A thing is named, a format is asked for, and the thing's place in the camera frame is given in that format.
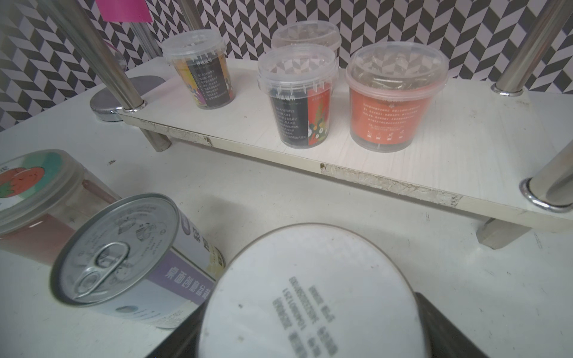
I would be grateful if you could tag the tomato-lid seed jar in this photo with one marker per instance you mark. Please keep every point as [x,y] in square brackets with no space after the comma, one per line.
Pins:
[46,196]

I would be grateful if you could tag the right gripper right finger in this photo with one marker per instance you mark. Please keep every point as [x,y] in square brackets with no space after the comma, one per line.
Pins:
[445,339]

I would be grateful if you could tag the small black-red seed cup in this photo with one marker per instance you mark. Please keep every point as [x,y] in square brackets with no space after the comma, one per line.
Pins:
[299,81]

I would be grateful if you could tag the silver pull-tab tin can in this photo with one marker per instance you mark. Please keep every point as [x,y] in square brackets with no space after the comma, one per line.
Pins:
[139,259]

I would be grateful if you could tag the pink plastic wine glass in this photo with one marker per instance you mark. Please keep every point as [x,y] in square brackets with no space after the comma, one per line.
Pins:
[124,10]

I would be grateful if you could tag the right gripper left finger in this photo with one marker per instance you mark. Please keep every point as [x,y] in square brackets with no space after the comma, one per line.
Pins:
[183,341]

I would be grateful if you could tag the small orange back seed cup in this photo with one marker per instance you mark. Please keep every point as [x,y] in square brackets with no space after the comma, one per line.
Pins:
[314,32]

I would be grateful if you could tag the small yellow-label seed cup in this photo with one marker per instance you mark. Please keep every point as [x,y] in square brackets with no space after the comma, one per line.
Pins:
[199,57]

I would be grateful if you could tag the white two-tier shelf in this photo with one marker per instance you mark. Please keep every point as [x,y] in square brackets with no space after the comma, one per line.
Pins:
[471,152]

